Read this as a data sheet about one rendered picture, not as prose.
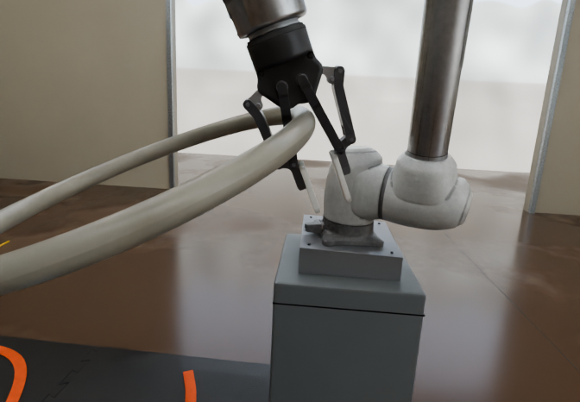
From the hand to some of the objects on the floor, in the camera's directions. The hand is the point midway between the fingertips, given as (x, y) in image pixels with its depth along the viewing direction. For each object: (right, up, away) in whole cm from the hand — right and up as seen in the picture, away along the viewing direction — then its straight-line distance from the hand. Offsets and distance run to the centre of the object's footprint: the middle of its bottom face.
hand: (324, 182), depth 51 cm
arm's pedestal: (+8, -101, +83) cm, 131 cm away
